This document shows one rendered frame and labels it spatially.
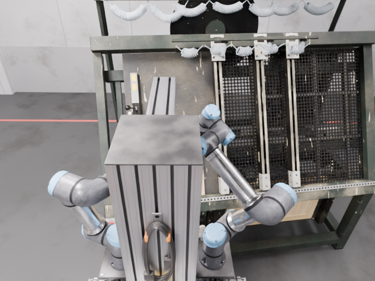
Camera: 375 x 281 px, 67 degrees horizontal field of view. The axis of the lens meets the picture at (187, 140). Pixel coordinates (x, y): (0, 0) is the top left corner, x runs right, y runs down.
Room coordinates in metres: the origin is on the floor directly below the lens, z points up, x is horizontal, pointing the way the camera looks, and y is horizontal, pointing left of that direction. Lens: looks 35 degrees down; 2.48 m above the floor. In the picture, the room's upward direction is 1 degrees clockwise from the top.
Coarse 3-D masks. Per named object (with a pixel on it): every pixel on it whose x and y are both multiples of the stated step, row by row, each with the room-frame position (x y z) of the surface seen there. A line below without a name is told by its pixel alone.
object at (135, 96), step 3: (135, 72) 1.97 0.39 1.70; (132, 81) 1.93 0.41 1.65; (135, 81) 1.93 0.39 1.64; (132, 90) 1.89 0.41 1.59; (132, 93) 1.88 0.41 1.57; (135, 93) 1.89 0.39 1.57; (132, 96) 1.87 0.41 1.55; (135, 96) 1.87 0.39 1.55; (138, 96) 1.88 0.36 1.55; (132, 99) 1.86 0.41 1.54; (135, 99) 1.86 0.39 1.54; (138, 99) 1.86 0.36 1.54; (132, 102) 1.85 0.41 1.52; (135, 102) 1.85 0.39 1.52; (138, 102) 1.85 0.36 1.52
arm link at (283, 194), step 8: (280, 184) 0.92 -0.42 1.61; (272, 192) 0.87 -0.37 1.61; (280, 192) 0.86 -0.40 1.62; (288, 192) 0.87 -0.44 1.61; (280, 200) 0.82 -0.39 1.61; (288, 200) 0.84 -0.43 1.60; (296, 200) 0.87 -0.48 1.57; (288, 208) 0.81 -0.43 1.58; (224, 216) 1.03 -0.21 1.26; (232, 216) 1.00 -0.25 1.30; (240, 216) 0.95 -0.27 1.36; (248, 216) 0.92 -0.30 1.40; (224, 224) 0.98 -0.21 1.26; (232, 224) 0.97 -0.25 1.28; (240, 224) 0.94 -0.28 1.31; (248, 224) 0.93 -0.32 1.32; (232, 232) 0.95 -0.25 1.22
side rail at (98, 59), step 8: (96, 56) 1.98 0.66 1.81; (96, 64) 1.95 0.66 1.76; (96, 72) 1.92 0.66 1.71; (96, 80) 1.89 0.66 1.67; (104, 80) 1.95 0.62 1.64; (96, 88) 1.86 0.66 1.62; (104, 88) 1.89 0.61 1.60; (96, 96) 1.83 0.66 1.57; (104, 96) 1.84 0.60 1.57; (104, 104) 1.80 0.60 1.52; (104, 112) 1.77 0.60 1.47; (104, 120) 1.74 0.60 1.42; (104, 128) 1.71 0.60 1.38; (104, 136) 1.68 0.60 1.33; (104, 144) 1.65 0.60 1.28; (104, 152) 1.62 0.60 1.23; (104, 160) 1.58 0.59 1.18; (104, 168) 1.55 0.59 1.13; (104, 200) 1.42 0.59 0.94
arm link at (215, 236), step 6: (216, 222) 0.98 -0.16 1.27; (210, 228) 0.95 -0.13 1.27; (216, 228) 0.95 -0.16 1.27; (222, 228) 0.94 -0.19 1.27; (204, 234) 0.92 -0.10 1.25; (210, 234) 0.91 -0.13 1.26; (216, 234) 0.91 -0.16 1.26; (222, 234) 0.91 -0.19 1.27; (228, 234) 0.94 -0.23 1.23; (204, 240) 0.90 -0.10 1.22; (210, 240) 0.88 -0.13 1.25; (216, 240) 0.88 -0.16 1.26; (222, 240) 0.88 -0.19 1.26; (228, 240) 0.92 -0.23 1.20; (204, 246) 0.90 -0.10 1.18; (210, 246) 0.87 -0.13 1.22; (216, 246) 0.87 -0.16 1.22; (222, 246) 0.88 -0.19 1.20; (210, 252) 0.87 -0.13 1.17; (216, 252) 0.87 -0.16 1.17; (222, 252) 0.89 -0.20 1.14
